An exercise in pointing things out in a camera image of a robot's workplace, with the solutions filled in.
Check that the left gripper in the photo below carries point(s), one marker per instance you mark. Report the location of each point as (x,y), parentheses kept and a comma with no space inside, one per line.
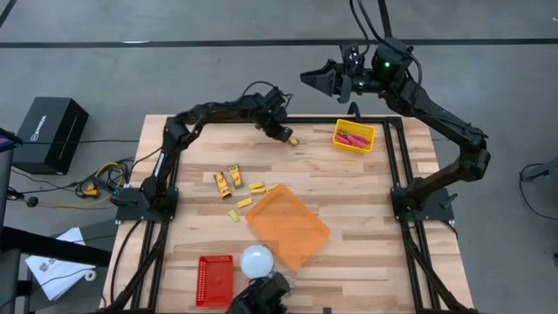
(270,115)

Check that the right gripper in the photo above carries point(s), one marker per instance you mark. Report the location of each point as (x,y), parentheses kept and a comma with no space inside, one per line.
(357,80)

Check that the yellow Crayola crayon box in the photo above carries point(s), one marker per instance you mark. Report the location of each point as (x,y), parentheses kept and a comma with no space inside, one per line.
(222,185)
(236,176)
(295,141)

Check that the yellow eraser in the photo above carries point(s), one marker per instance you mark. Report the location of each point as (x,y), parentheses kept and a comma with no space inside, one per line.
(244,202)
(256,185)
(258,191)
(234,216)
(272,188)

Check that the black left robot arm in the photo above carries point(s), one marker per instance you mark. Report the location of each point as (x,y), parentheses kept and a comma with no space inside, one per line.
(209,109)

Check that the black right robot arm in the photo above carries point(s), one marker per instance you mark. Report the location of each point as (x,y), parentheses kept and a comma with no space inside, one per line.
(436,118)

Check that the yellow plastic basket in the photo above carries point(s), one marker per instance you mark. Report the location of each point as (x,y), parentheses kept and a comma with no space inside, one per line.
(349,124)

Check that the orange translucent plastic tray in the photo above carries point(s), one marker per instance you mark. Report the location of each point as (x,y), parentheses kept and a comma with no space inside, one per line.
(287,227)

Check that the white dome lamp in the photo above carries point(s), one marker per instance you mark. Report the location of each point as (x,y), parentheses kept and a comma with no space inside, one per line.
(256,261)

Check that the red plastic basket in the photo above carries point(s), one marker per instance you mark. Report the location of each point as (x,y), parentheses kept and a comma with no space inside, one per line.
(214,281)

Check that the black cardboard box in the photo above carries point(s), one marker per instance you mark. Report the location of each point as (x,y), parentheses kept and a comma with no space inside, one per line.
(48,135)

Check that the white tape roll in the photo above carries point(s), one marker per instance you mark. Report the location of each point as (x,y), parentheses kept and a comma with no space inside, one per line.
(86,275)

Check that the grey chair base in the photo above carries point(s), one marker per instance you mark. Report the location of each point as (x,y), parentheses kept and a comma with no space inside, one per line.
(549,168)

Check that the black power plug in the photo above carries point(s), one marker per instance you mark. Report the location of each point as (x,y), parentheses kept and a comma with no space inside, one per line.
(31,201)

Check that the black desk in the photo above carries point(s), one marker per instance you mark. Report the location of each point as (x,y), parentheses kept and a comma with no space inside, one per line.
(43,246)

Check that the white paper sheets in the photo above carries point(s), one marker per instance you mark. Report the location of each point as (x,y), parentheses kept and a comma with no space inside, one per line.
(56,275)

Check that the computer monitor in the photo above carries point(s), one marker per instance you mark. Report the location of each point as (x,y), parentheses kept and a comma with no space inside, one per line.
(6,141)

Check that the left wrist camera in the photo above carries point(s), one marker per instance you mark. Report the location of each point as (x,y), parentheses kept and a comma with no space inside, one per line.
(274,96)

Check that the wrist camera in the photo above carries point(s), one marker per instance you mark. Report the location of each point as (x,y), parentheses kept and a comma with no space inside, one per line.
(274,96)
(354,54)

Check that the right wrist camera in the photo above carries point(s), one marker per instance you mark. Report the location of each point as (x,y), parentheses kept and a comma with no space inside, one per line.
(354,54)

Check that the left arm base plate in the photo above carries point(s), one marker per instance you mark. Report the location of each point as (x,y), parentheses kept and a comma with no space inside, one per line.
(131,209)

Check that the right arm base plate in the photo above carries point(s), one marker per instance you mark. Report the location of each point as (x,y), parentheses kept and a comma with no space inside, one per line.
(436,213)

